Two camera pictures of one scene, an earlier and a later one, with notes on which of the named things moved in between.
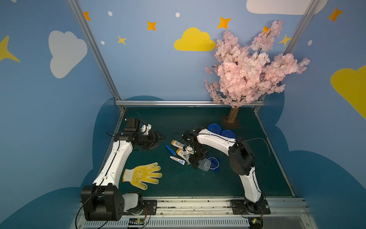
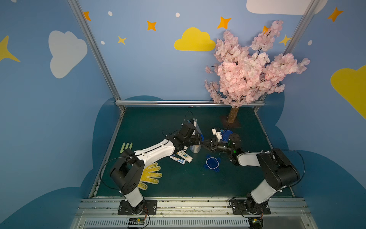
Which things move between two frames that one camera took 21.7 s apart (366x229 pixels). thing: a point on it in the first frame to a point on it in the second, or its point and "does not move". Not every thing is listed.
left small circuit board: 136,221 does not move
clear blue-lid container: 204,164 to 195,123
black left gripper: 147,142 to 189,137
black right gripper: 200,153 to 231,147
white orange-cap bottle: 183,155 does not move
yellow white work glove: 140,175 does not move
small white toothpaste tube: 181,161 does not move
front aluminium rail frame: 213,213 does not move
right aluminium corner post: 312,5 does not move
